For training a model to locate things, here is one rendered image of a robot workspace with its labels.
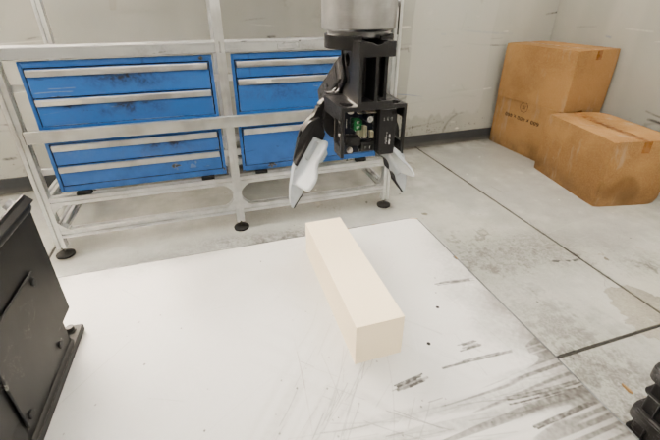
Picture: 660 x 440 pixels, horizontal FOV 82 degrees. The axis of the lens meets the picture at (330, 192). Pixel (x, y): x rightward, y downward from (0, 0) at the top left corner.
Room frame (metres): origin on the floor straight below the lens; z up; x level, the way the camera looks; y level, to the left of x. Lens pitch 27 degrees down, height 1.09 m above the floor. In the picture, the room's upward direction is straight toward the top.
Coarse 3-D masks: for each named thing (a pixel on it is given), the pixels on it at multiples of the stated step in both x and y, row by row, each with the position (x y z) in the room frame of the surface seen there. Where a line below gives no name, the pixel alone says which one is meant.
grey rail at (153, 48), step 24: (0, 48) 1.50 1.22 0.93; (24, 48) 1.52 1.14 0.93; (48, 48) 1.54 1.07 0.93; (72, 48) 1.57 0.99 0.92; (96, 48) 1.59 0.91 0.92; (120, 48) 1.62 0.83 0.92; (144, 48) 1.64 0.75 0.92; (168, 48) 1.67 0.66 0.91; (192, 48) 1.70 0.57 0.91; (240, 48) 1.75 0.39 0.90; (264, 48) 1.79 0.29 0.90; (288, 48) 1.82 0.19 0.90; (312, 48) 1.85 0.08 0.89
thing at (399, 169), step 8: (400, 152) 0.45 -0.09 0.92; (384, 160) 0.46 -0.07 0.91; (392, 160) 0.45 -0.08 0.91; (400, 160) 0.42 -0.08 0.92; (392, 168) 0.45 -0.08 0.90; (400, 168) 0.44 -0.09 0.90; (408, 168) 0.41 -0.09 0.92; (392, 176) 0.46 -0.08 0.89; (400, 176) 0.45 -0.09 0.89; (400, 184) 0.45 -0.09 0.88
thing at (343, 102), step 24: (336, 48) 0.39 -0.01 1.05; (360, 48) 0.37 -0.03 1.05; (384, 48) 0.37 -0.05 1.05; (360, 72) 0.37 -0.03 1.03; (384, 72) 0.39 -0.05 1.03; (336, 96) 0.41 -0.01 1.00; (360, 96) 0.37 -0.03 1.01; (384, 96) 0.39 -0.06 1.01; (336, 120) 0.38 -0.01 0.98; (360, 120) 0.38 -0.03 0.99; (384, 120) 0.38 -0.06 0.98; (336, 144) 0.38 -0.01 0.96; (360, 144) 0.38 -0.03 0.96; (384, 144) 0.38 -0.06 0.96
